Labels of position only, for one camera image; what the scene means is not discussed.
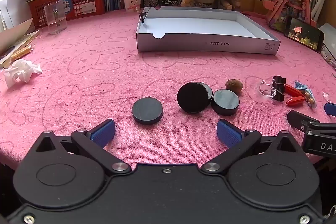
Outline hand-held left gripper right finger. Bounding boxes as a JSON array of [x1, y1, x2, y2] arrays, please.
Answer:
[[201, 119, 302, 176]]

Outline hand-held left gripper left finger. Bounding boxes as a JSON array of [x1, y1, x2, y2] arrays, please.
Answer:
[[34, 119, 132, 176]]

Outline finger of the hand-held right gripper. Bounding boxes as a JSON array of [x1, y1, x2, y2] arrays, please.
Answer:
[[324, 103, 336, 116], [287, 110, 322, 133]]

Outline blue hair clip brown bears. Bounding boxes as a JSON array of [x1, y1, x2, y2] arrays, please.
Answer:
[[302, 89, 318, 109]]

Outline red plastic clip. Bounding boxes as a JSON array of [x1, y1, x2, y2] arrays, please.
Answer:
[[284, 84, 307, 106]]

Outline black round disc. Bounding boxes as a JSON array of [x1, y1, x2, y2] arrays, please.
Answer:
[[211, 89, 240, 116], [199, 82, 214, 106], [177, 82, 210, 114], [132, 97, 164, 125]]

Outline large black binder clip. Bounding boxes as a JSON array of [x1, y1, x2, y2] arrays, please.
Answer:
[[256, 76, 286, 102]]

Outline brown nut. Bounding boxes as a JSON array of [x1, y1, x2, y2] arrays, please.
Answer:
[[225, 79, 244, 93]]

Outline grey cardboard box tray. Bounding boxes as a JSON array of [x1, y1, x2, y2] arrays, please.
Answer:
[[136, 6, 281, 55]]

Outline pink rabbit print tablecloth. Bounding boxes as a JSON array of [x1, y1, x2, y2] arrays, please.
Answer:
[[0, 7, 336, 169]]

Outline black smartphone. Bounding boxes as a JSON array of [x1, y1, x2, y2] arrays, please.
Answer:
[[283, 16, 325, 52]]

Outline crumpled white tissue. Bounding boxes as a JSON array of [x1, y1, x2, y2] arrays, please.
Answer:
[[3, 59, 43, 88]]

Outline pink house-shaped toy bag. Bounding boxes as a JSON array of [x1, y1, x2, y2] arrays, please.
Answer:
[[263, 0, 319, 31]]

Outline yellow packet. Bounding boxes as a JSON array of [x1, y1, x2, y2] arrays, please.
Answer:
[[9, 44, 36, 60]]

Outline clear glass cup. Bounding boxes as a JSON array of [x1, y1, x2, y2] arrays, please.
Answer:
[[43, 2, 67, 35]]

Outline small black binder clip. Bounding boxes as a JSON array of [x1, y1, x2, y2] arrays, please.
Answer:
[[139, 7, 151, 24]]

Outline wooden drawer organizer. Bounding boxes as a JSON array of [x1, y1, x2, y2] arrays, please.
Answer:
[[236, 0, 276, 14]]

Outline pile of paper sheets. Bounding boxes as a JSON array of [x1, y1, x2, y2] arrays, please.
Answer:
[[0, 0, 42, 68]]

